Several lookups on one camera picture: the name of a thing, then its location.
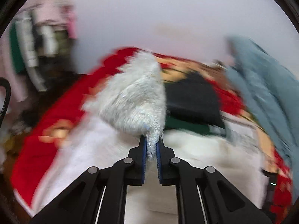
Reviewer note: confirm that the blue-grey quilt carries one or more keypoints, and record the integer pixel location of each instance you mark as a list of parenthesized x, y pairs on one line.
[(270, 93)]

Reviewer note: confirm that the black leather jacket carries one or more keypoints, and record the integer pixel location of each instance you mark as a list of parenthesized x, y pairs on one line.
[(193, 100)]

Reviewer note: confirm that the red floral blanket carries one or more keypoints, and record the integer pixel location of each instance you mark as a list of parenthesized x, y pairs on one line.
[(40, 148)]

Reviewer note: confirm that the clothes rack with garments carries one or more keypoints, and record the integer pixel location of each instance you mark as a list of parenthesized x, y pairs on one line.
[(36, 42)]

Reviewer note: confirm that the white tweed cardigan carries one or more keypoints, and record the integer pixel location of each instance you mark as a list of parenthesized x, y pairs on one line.
[(131, 104)]

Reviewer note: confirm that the green folded sweater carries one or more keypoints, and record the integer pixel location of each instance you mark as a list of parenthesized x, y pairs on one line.
[(202, 129)]

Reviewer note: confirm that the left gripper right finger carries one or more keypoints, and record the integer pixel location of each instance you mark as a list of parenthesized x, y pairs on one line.
[(204, 195)]

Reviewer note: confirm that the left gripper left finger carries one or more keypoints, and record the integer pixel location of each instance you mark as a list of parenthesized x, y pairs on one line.
[(98, 195)]

